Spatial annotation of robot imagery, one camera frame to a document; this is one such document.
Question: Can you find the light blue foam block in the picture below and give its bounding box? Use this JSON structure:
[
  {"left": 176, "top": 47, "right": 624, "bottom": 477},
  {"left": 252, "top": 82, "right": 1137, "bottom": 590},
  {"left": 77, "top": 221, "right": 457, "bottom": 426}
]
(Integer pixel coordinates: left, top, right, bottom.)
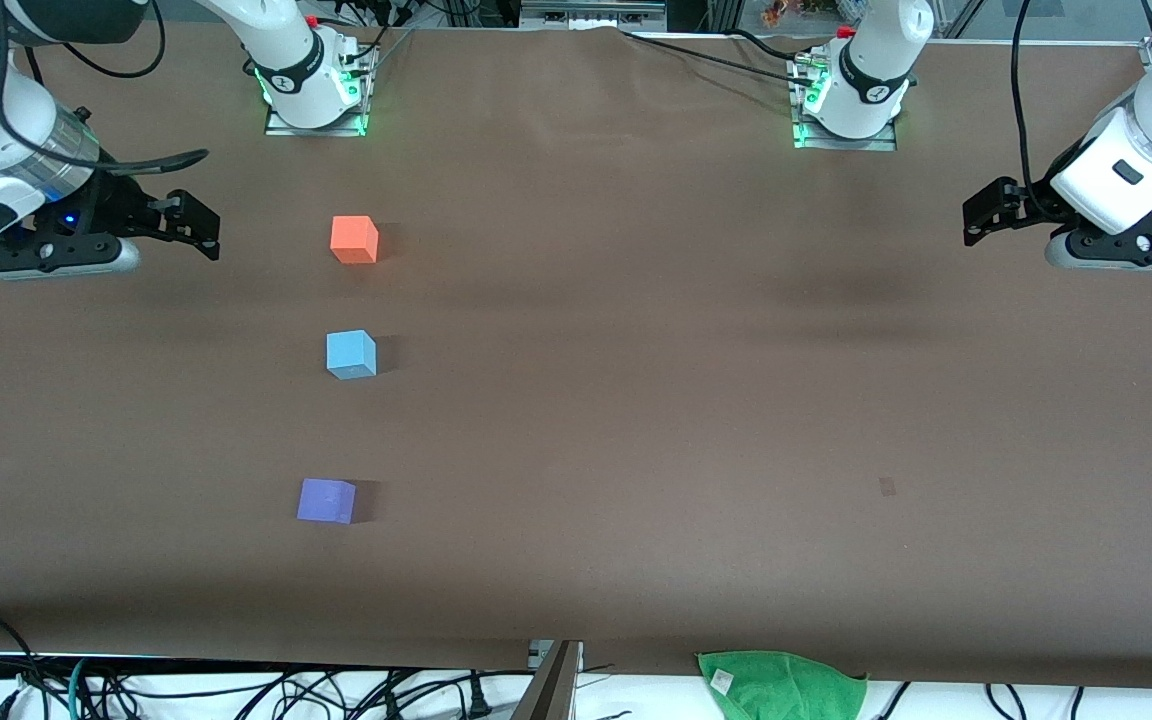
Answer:
[{"left": 326, "top": 329, "right": 378, "bottom": 381}]

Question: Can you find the orange foam block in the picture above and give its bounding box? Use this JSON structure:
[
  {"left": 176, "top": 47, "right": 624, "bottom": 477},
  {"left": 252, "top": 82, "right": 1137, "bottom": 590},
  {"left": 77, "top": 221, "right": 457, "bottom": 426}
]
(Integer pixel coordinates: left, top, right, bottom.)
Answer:
[{"left": 330, "top": 215, "right": 380, "bottom": 265}]

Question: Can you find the purple foam block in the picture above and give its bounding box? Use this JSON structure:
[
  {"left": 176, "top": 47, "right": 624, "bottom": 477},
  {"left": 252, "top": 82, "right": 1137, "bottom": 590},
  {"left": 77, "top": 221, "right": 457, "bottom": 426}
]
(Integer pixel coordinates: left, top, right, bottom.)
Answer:
[{"left": 296, "top": 478, "right": 357, "bottom": 525}]

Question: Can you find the orange toy figure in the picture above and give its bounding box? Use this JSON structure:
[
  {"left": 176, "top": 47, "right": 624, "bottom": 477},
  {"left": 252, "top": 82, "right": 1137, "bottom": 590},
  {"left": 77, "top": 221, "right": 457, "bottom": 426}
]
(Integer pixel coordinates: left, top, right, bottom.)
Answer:
[{"left": 761, "top": 0, "right": 837, "bottom": 27}]

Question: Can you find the brown table cover sheet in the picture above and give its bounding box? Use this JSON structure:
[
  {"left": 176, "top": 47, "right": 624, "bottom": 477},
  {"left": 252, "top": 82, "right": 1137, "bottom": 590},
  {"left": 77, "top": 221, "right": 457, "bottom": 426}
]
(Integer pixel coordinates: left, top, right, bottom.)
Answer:
[{"left": 0, "top": 18, "right": 1152, "bottom": 691}]

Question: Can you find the grey metal box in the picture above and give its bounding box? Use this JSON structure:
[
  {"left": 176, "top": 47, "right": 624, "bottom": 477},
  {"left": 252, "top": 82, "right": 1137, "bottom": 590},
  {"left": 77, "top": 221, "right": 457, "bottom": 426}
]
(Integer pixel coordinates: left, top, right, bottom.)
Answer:
[{"left": 519, "top": 0, "right": 669, "bottom": 32}]

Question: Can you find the green microfibre cloth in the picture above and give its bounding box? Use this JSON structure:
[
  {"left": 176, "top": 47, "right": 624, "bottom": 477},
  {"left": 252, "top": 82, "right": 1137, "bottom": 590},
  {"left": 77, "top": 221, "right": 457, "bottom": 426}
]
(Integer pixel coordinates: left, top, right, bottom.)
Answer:
[{"left": 696, "top": 650, "right": 869, "bottom": 720}]

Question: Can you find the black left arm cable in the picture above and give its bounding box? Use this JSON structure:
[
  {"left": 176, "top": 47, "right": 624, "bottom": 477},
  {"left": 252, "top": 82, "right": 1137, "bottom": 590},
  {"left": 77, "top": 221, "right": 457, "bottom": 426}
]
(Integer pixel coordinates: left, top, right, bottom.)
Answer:
[{"left": 1011, "top": 0, "right": 1047, "bottom": 216}]

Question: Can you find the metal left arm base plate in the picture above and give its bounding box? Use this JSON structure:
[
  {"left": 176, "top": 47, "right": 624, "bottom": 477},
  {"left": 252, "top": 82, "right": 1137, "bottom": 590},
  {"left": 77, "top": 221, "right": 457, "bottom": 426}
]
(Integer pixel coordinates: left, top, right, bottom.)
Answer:
[{"left": 791, "top": 55, "right": 900, "bottom": 152}]

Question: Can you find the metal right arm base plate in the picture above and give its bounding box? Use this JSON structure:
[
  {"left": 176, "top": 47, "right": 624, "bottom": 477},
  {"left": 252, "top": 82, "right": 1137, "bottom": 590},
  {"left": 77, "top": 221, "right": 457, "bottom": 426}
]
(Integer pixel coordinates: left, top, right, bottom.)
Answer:
[{"left": 264, "top": 45, "right": 378, "bottom": 137}]

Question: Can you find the black cable across table edge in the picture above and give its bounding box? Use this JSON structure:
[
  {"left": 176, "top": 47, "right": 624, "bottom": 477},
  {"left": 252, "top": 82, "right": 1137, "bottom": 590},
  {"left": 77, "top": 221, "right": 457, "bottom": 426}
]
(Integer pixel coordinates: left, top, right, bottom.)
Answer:
[{"left": 621, "top": 28, "right": 817, "bottom": 86}]

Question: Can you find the grey aluminium camera post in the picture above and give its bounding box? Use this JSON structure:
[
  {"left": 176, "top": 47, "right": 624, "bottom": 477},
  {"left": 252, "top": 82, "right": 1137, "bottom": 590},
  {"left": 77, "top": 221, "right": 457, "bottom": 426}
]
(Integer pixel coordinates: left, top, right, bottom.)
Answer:
[{"left": 511, "top": 640, "right": 585, "bottom": 720}]

